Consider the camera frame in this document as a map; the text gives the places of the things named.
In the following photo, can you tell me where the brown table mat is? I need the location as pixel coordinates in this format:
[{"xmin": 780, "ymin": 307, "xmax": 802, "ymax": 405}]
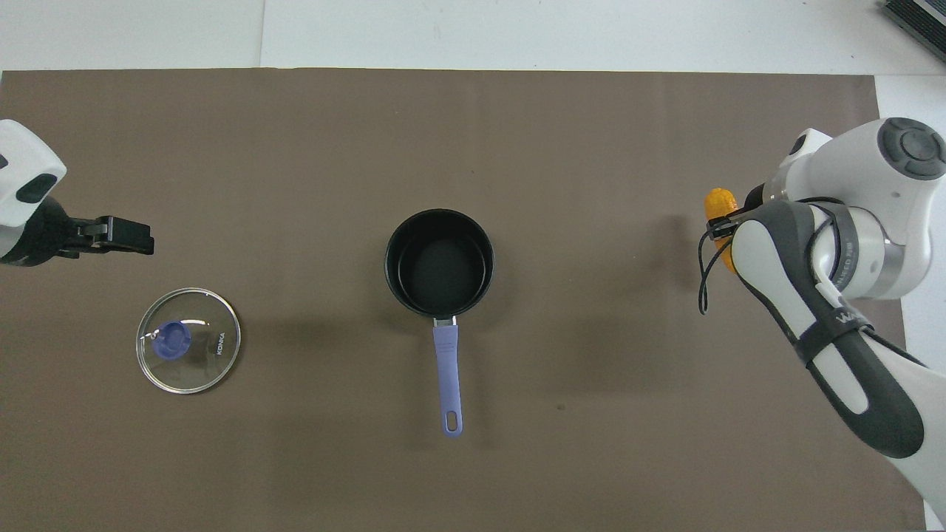
[{"xmin": 0, "ymin": 68, "xmax": 928, "ymax": 532}]

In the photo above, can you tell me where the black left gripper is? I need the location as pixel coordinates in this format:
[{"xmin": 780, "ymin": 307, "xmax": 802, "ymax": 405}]
[{"xmin": 0, "ymin": 197, "xmax": 155, "ymax": 267}]

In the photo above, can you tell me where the black saucepan purple handle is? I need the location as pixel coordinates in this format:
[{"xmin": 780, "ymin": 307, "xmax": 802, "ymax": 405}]
[{"xmin": 384, "ymin": 208, "xmax": 495, "ymax": 438}]

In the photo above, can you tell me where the glass lid purple knob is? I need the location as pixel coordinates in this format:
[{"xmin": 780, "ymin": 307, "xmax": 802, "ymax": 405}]
[{"xmin": 135, "ymin": 287, "xmax": 242, "ymax": 395}]

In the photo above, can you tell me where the black ribbed metal box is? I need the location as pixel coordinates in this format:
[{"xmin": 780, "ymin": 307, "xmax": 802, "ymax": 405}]
[{"xmin": 881, "ymin": 0, "xmax": 946, "ymax": 64}]

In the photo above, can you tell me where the black velcro cable strap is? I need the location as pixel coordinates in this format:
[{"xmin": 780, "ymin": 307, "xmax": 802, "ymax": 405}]
[
  {"xmin": 828, "ymin": 201, "xmax": 862, "ymax": 289},
  {"xmin": 794, "ymin": 309, "xmax": 874, "ymax": 364}
]

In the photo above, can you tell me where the yellow toy corn cob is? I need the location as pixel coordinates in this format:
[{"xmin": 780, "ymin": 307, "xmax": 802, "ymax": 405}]
[{"xmin": 704, "ymin": 187, "xmax": 741, "ymax": 276}]

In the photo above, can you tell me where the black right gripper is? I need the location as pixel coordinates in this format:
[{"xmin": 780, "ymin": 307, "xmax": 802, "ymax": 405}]
[{"xmin": 707, "ymin": 183, "xmax": 770, "ymax": 242}]

